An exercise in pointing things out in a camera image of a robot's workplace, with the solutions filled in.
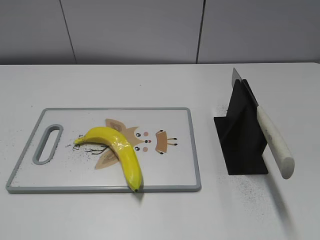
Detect grey rimmed white cutting board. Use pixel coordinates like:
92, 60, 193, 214
6, 107, 201, 194

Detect white handled kitchen knife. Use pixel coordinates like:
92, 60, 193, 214
231, 68, 295, 180

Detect black knife stand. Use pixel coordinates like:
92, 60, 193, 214
213, 79, 269, 175

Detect yellow plastic banana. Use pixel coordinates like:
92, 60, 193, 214
74, 126, 143, 192

